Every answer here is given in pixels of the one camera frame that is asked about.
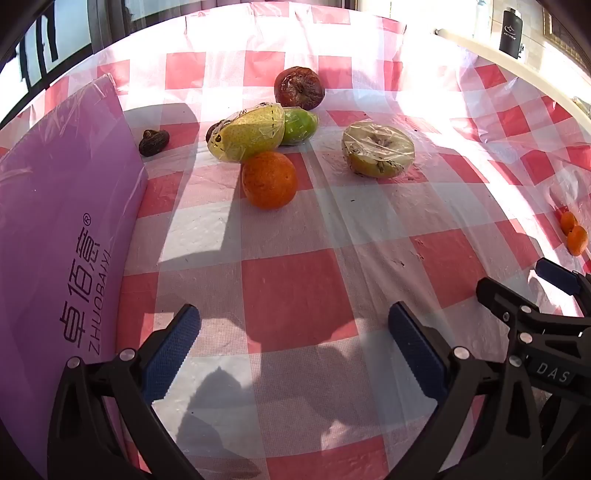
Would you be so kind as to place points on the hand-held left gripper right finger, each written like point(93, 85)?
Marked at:
point(415, 353)

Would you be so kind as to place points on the half apple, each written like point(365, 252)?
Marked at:
point(377, 150)

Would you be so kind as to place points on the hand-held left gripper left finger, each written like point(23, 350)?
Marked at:
point(171, 350)

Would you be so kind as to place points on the large orange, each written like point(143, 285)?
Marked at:
point(268, 180)

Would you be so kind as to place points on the dark dried fruit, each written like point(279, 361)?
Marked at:
point(153, 142)

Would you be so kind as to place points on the green apple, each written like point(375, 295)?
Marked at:
point(300, 124)

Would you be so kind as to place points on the red white checkered tablecloth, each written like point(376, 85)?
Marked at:
point(295, 286)

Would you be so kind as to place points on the yellow pear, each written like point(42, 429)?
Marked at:
point(247, 134)

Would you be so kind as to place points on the small orange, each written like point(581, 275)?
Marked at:
point(569, 221)
point(578, 241)

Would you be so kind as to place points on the dark red apple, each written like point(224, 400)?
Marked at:
point(298, 87)

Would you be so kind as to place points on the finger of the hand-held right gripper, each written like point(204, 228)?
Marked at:
point(556, 275)
point(501, 297)

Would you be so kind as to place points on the black bottle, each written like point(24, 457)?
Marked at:
point(510, 32)

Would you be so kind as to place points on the white ledge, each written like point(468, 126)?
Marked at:
point(508, 57)

